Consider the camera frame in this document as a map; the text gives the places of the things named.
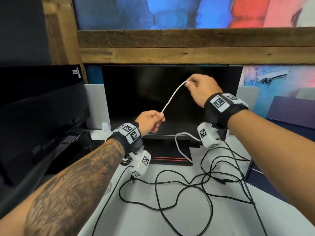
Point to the person's left hand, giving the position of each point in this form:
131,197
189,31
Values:
149,121

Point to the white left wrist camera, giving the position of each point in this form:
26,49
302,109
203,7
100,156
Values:
141,163

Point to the person's left forearm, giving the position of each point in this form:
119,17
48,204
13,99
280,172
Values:
66,194

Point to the black panel with white sticker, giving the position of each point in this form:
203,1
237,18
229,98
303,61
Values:
37,81

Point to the white background table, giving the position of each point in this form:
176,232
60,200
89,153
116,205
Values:
306,93

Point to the white partition panel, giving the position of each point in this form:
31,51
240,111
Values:
97,105
247,97

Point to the person's right forearm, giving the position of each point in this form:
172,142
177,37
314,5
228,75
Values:
278,157

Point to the person's right hand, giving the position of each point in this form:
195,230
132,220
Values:
204,87

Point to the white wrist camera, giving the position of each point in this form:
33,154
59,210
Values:
208,135
141,163

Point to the black monitor arm base plate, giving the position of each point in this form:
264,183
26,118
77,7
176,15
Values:
97,143

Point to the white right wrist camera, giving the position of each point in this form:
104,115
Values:
208,135

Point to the black computer monitor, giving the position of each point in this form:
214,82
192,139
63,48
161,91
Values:
137,95

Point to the navy blue drawer unit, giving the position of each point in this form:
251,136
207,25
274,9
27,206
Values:
292,115

